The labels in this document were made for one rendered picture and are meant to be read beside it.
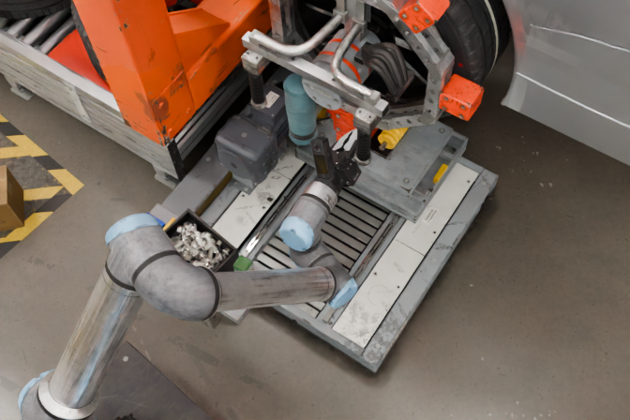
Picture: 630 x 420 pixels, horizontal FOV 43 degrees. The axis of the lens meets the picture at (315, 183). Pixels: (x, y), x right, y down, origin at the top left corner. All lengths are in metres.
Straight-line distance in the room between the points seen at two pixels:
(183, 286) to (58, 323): 1.27
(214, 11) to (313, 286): 1.00
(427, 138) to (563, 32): 0.95
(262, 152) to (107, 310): 0.95
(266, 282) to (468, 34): 0.78
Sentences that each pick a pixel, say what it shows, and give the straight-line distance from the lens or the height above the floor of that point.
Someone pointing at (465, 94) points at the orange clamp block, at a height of 0.88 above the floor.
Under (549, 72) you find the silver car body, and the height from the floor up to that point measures 0.96.
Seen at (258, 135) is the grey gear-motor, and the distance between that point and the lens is 2.60.
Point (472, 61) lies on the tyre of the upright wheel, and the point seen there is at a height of 0.94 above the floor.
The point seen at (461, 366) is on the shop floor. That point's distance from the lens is 2.71.
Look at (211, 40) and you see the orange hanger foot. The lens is 2.48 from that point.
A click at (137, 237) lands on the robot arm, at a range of 1.72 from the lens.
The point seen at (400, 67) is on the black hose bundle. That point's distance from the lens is 1.98.
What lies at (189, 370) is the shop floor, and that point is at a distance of 2.73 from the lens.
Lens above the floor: 2.56
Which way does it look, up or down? 60 degrees down
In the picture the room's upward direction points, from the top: 4 degrees counter-clockwise
